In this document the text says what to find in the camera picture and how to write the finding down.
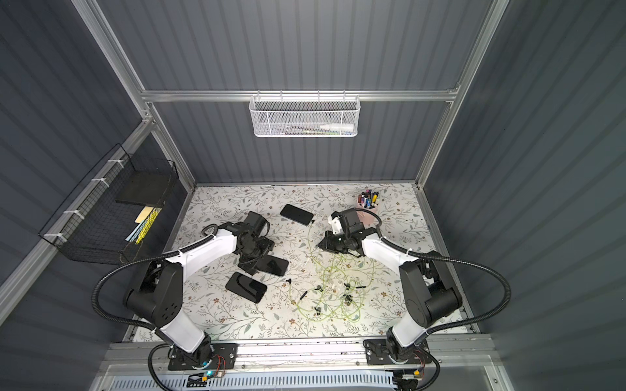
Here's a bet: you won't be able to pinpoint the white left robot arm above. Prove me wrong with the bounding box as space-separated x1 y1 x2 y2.
91 212 274 369

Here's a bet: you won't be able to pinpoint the white wire mesh basket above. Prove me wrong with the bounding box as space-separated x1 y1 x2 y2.
249 94 361 138

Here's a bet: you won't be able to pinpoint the yellow sticky notes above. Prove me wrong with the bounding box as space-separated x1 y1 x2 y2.
135 206 154 224

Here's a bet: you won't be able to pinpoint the black wire wall basket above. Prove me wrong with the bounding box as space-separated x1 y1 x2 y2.
39 145 179 265

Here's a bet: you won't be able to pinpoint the green earphone cable coil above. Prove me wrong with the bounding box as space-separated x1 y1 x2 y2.
288 224 378 324

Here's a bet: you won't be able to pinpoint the black smartphone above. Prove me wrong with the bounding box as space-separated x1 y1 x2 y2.
255 255 290 277
225 272 267 304

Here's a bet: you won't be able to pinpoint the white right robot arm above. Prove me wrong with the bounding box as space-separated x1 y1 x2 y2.
318 208 512 363

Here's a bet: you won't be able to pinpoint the pink pen bucket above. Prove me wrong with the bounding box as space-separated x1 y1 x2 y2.
356 205 378 214

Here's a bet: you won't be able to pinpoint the black notebook in basket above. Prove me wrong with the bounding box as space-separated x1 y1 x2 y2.
115 172 176 208

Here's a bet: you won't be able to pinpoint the white marker in basket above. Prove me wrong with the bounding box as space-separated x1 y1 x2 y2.
319 123 355 135

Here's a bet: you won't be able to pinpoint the colourful markers in bucket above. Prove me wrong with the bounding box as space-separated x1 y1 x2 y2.
357 189 379 206

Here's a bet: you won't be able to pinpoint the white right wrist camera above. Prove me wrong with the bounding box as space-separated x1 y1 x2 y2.
329 211 343 235

